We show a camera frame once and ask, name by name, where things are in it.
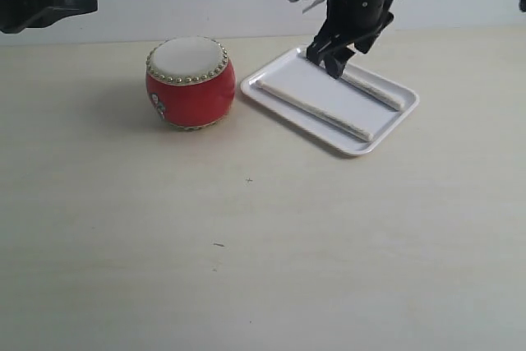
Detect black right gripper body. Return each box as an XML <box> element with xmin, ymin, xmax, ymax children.
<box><xmin>318</xmin><ymin>0</ymin><xmax>394</xmax><ymax>54</ymax></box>

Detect white drumstick front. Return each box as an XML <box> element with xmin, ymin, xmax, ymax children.
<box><xmin>303</xmin><ymin>49</ymin><xmax>406</xmax><ymax>112</ymax></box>

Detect white drumstick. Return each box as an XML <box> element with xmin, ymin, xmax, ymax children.
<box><xmin>255</xmin><ymin>80</ymin><xmax>373</xmax><ymax>142</ymax></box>
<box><xmin>303</xmin><ymin>49</ymin><xmax>406</xmax><ymax>112</ymax></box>

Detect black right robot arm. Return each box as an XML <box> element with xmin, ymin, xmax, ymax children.
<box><xmin>306</xmin><ymin>0</ymin><xmax>394</xmax><ymax>79</ymax></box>

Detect small red drum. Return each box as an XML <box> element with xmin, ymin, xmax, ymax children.
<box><xmin>145</xmin><ymin>36</ymin><xmax>236</xmax><ymax>130</ymax></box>

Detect white plastic tray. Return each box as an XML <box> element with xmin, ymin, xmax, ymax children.
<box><xmin>240</xmin><ymin>46</ymin><xmax>419</xmax><ymax>156</ymax></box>

